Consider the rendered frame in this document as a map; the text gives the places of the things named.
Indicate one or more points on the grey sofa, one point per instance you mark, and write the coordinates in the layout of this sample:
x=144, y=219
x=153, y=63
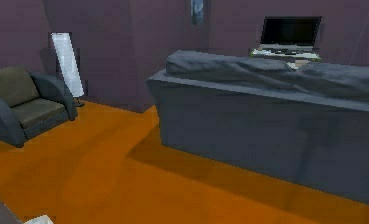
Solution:
x=252, y=133

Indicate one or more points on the green and white television stand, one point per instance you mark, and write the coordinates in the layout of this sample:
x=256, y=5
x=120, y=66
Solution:
x=285, y=55

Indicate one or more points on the white floor lamp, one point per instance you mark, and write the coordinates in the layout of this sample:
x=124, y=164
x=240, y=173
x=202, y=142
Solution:
x=68, y=63

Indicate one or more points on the black television set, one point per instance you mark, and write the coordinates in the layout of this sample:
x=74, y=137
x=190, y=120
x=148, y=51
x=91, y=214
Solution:
x=289, y=31

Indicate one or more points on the grey armchair with olive cushions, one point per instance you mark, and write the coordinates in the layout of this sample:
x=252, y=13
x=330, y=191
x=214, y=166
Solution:
x=28, y=106

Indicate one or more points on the white object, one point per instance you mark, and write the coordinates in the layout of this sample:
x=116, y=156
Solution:
x=38, y=220

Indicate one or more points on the grey furniture corner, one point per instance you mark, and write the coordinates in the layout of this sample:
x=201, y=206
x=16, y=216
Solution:
x=0, y=211

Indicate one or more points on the framed wall picture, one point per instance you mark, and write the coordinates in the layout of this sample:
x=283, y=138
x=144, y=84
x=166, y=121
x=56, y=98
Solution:
x=197, y=11

